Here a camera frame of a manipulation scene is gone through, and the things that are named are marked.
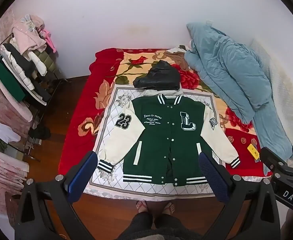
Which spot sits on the olive puffer jacket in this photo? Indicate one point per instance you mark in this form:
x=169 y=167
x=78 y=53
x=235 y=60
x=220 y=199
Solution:
x=47 y=60

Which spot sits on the red floral blanket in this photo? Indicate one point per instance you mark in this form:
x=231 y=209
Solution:
x=96 y=85

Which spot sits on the pink floral cover cloth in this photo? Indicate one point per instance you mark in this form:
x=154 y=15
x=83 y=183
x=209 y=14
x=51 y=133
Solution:
x=4 y=105

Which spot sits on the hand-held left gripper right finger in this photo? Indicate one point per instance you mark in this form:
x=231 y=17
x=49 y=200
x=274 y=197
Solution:
x=212 y=180

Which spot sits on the metal clothes rack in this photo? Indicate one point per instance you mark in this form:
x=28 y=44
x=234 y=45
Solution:
x=36 y=120

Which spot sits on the white diamond-pattern cloth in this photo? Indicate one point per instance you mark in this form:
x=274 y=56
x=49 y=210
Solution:
x=111 y=155

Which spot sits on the person's right foot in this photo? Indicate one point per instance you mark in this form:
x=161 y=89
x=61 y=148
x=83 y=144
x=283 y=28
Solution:
x=168 y=207

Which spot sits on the person's foot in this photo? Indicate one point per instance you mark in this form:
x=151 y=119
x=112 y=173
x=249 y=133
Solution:
x=168 y=207
x=142 y=206

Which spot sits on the black garment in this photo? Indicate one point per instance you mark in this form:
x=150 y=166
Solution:
x=30 y=66

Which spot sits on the person's dark trouser legs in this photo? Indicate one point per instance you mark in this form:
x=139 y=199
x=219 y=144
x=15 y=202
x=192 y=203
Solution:
x=159 y=227

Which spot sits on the green cream hooded varsity jacket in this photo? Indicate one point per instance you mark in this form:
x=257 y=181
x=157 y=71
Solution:
x=161 y=135

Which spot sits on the dark shoes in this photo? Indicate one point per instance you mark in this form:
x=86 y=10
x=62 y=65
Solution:
x=39 y=133

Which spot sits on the green garment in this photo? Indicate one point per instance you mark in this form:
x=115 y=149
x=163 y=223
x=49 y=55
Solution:
x=7 y=80

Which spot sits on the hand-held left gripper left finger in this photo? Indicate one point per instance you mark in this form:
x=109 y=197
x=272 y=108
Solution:
x=82 y=176

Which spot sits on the pink hanger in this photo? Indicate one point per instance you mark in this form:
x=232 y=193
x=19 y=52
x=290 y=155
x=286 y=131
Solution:
x=50 y=38

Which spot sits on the pink jacket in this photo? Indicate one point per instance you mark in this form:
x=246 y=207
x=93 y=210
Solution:
x=27 y=38

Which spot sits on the person's left foot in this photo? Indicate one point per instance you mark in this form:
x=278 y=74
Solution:
x=142 y=206

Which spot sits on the white puffer jacket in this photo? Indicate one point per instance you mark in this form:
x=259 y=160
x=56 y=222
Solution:
x=17 y=67

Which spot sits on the yellow small box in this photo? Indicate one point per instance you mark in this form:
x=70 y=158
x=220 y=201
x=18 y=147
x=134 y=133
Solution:
x=253 y=152

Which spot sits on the blue quilt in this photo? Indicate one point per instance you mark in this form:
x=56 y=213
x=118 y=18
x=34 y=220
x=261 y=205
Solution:
x=226 y=67

